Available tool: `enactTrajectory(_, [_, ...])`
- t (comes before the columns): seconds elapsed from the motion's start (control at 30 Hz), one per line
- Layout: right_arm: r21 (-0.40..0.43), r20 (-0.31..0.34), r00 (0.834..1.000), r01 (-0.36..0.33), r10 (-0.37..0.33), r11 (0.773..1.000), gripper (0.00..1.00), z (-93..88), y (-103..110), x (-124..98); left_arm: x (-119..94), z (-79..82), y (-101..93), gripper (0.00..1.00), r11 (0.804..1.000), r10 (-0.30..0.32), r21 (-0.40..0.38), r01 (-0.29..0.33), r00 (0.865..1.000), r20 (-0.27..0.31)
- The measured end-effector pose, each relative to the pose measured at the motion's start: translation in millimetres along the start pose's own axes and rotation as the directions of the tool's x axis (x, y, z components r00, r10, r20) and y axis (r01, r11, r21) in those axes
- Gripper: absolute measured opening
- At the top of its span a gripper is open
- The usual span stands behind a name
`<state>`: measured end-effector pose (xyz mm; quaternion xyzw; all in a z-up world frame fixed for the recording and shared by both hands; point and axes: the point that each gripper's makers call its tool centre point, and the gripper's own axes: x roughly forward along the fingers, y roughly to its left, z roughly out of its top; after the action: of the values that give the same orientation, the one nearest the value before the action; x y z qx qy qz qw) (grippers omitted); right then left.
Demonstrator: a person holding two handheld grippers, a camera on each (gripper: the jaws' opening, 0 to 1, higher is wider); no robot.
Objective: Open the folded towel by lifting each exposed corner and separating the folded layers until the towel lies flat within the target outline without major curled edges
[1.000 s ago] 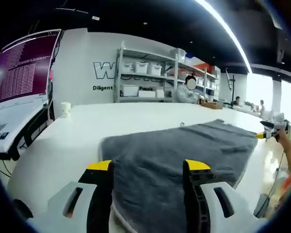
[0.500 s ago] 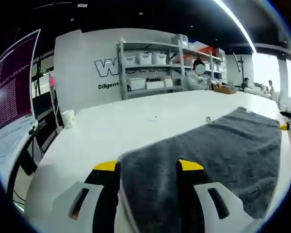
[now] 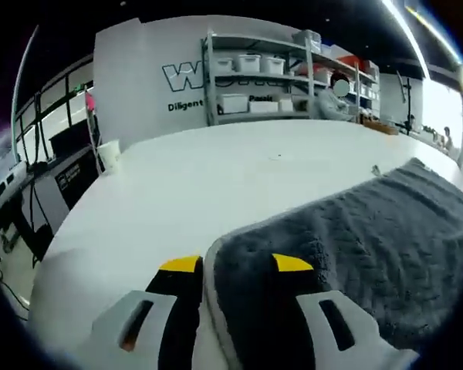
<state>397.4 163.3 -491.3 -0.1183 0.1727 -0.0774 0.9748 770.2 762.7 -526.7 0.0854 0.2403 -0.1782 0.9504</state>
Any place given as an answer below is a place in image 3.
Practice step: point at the black light stand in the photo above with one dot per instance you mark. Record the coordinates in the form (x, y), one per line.
(408, 100)

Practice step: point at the black monitor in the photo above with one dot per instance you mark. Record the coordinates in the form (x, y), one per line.
(71, 138)

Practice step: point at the pink hanging cloth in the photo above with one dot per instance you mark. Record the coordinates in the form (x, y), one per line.
(89, 101)

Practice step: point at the grey desk with black panel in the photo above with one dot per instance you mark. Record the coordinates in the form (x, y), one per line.
(73, 185)

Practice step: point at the row of white storage bins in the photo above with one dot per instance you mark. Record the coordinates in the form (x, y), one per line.
(251, 63)

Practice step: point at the grey towel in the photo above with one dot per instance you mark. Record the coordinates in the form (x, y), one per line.
(370, 231)

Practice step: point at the white paper cup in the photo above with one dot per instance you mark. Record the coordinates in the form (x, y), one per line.
(109, 156)

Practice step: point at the white power strip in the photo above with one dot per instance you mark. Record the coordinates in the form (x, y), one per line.
(7, 183)

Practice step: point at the brown wooden tray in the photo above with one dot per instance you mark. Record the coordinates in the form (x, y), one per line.
(382, 126)

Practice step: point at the grey metal shelf rack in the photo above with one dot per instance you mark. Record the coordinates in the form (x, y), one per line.
(254, 44)

